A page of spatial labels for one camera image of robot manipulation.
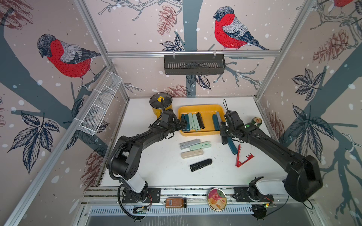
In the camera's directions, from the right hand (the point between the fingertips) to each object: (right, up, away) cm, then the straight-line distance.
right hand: (222, 127), depth 86 cm
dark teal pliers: (-24, +6, +20) cm, 32 cm away
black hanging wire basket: (-19, +46, +19) cm, 53 cm away
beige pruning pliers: (-19, -16, 0) cm, 25 cm away
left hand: (-24, +3, +5) cm, 24 cm away
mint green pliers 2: (-12, -12, +4) cm, 17 cm away
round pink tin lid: (-7, -34, -17) cm, 39 cm away
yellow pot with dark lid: (-47, +16, +23) cm, 54 cm away
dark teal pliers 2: (0, 0, +16) cm, 16 cm away
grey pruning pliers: (-21, -12, +5) cm, 24 cm away
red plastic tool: (+9, -21, -4) cm, 23 cm away
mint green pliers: (-19, +3, +17) cm, 26 cm away
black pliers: (+1, -7, -3) cm, 8 cm away
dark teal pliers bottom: (-21, +4, +17) cm, 28 cm away
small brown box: (-28, -35, -18) cm, 48 cm away
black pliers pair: (-12, +3, +17) cm, 21 cm away
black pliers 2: (-17, -23, -4) cm, 29 cm away
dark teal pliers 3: (+7, -13, +5) cm, 16 cm away
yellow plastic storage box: (-5, +9, +24) cm, 27 cm away
